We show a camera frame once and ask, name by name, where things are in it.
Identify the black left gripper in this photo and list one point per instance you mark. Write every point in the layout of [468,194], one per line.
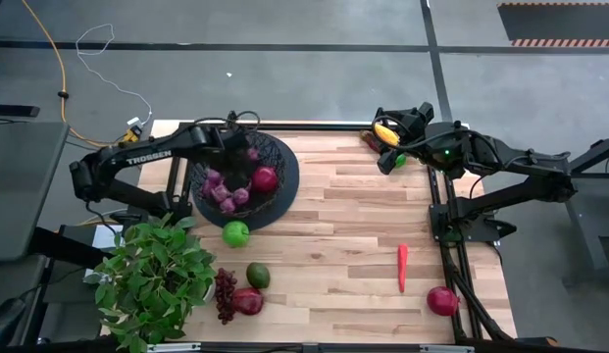
[234,139]

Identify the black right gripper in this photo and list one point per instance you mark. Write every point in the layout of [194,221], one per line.
[417,120]

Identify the yellow orange pepper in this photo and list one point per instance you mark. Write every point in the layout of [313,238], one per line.
[386,134]

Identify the dark red long vegetable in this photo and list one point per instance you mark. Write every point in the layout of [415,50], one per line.
[369,140]

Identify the small green pepper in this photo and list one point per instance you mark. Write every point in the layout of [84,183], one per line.
[401,160]

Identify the bright green apple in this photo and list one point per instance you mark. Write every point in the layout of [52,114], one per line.
[235,234]

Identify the red chili pepper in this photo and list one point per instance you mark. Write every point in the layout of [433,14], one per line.
[402,267]

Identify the dark green avocado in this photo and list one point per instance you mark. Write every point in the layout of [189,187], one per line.
[258,275]

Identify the dark red pomegranate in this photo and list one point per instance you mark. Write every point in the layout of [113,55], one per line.
[247,300]

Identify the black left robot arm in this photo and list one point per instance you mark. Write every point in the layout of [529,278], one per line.
[147,156]

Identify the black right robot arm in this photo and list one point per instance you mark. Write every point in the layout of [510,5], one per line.
[510,164]

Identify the white power adapter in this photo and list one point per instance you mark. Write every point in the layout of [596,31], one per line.
[135,121]

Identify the dark red grape bunch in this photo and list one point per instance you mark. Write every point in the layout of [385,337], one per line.
[224,294]

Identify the white paper sheet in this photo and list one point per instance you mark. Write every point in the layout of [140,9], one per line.
[105,237]

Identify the green potted plant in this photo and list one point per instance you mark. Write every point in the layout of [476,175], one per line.
[152,279]

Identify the black oblong object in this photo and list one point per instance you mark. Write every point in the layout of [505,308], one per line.
[64,247]

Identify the black metal table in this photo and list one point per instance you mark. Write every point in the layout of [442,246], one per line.
[593,152]

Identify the dark mat with hazard stripes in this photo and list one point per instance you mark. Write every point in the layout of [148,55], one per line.
[559,24]

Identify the grey desk top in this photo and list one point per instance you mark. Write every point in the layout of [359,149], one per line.
[19,186]

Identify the black flat bar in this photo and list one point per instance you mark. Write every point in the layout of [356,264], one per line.
[15,110]

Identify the dark side desk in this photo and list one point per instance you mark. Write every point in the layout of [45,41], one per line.
[64,304]

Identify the black computer mouse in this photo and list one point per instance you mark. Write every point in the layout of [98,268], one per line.
[5,318]

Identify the black aluminium table frame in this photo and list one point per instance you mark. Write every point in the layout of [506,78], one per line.
[309,126]

